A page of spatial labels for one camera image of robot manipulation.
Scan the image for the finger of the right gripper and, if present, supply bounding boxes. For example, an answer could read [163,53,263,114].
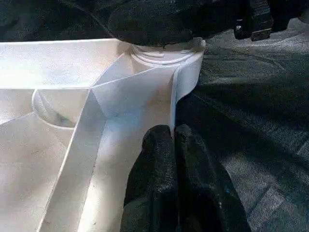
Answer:
[108,0,237,48]

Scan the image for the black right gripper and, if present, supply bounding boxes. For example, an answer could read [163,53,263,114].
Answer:
[231,0,290,42]

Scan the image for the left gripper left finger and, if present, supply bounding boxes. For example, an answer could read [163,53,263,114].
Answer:
[120,125,179,232]

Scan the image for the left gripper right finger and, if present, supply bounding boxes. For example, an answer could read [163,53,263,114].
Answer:
[175,124,252,232]

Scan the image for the white plastic table top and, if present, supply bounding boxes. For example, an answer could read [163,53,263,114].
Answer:
[0,37,206,232]

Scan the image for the black mat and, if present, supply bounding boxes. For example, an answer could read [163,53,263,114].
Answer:
[0,0,309,232]

